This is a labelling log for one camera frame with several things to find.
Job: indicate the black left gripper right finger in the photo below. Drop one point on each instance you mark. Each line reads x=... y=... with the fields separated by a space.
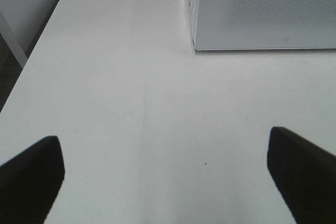
x=304 y=174

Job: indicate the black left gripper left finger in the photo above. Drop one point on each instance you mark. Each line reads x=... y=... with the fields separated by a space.
x=30 y=182

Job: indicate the white microwave door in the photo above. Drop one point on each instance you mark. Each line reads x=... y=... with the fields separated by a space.
x=265 y=24

